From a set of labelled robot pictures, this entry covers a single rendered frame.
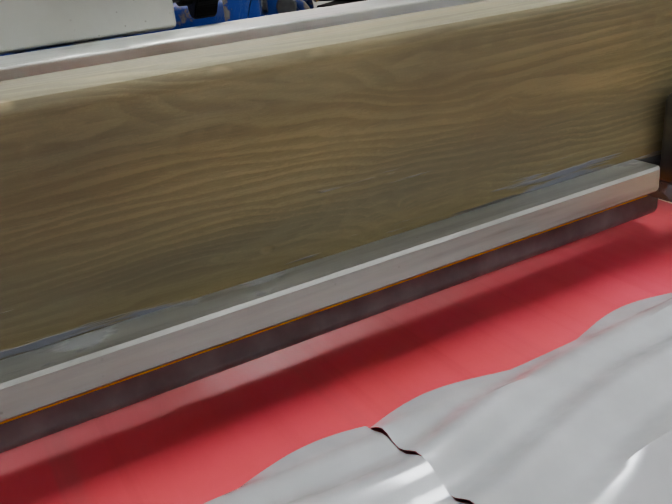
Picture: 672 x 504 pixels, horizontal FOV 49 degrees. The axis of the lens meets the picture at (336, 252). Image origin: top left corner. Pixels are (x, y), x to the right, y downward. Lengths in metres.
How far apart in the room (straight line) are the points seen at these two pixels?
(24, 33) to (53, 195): 0.28
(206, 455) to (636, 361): 0.13
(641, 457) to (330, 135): 0.12
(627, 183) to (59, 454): 0.21
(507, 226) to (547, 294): 0.05
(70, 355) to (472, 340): 0.13
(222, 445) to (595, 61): 0.18
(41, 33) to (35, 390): 0.30
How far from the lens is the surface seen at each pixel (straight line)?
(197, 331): 0.20
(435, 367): 0.24
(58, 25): 0.47
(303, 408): 0.23
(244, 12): 0.87
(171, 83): 0.20
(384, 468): 0.19
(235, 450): 0.22
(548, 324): 0.27
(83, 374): 0.20
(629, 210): 0.34
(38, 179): 0.19
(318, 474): 0.20
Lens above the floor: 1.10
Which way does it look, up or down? 25 degrees down
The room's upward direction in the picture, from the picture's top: 5 degrees counter-clockwise
